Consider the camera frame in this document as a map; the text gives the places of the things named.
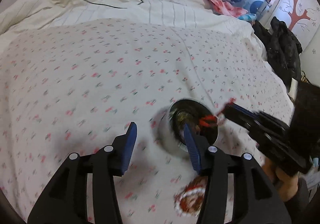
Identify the white striped duvet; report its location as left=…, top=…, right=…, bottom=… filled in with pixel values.
left=1, top=0, right=264, bottom=54

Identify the person's right hand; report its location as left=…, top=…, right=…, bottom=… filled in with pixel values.
left=262, top=157, right=298, bottom=202

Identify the light blue patterned cloth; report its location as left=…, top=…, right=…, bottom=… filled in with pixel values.
left=238, top=13, right=257, bottom=22

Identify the red coral bracelet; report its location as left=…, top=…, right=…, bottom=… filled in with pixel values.
left=198, top=97, right=237, bottom=128

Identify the cherry print bed sheet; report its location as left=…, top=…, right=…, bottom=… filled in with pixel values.
left=1, top=19, right=292, bottom=223

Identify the black jacket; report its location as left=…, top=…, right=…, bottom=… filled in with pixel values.
left=252, top=17, right=303, bottom=89

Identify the round silver metal tin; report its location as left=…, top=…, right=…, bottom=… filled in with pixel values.
left=157, top=98, right=219, bottom=158

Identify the pink cloth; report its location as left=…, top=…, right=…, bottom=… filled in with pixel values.
left=208, top=0, right=248, bottom=18

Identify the pile of mixed jewelry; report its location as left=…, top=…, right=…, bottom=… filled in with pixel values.
left=174, top=176, right=208, bottom=217

